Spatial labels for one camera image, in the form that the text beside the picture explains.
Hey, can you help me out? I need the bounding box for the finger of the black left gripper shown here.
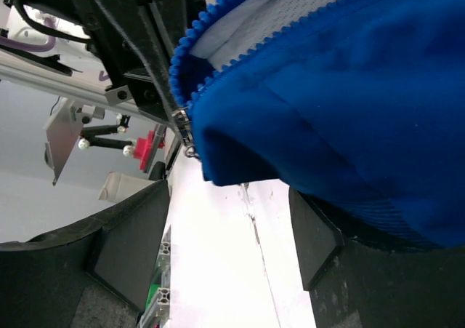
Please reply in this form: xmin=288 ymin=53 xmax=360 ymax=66
xmin=93 ymin=0 xmax=177 ymax=131
xmin=149 ymin=0 xmax=206 ymax=57

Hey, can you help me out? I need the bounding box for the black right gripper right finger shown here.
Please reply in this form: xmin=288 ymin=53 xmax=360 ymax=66
xmin=288 ymin=190 xmax=464 ymax=327

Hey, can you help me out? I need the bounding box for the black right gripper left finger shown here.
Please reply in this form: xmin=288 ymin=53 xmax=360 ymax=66
xmin=1 ymin=180 xmax=170 ymax=327

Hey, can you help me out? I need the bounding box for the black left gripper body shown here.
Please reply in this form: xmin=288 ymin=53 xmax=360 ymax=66
xmin=3 ymin=0 xmax=153 ymax=99

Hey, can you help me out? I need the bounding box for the blue white red hooded jacket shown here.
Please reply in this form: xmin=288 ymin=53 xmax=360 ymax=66
xmin=169 ymin=0 xmax=464 ymax=247

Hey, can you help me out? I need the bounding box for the grey cylindrical container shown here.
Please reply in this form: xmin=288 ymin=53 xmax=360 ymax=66
xmin=98 ymin=172 xmax=153 ymax=204

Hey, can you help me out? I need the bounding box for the aluminium table frame rail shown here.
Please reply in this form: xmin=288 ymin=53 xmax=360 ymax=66
xmin=1 ymin=51 xmax=170 ymax=127

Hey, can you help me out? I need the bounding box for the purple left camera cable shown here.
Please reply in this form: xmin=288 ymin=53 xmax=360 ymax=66
xmin=0 ymin=15 xmax=59 ymax=55

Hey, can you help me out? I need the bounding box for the red black camera mount stand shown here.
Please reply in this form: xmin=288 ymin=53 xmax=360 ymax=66
xmin=78 ymin=115 xmax=168 ymax=172

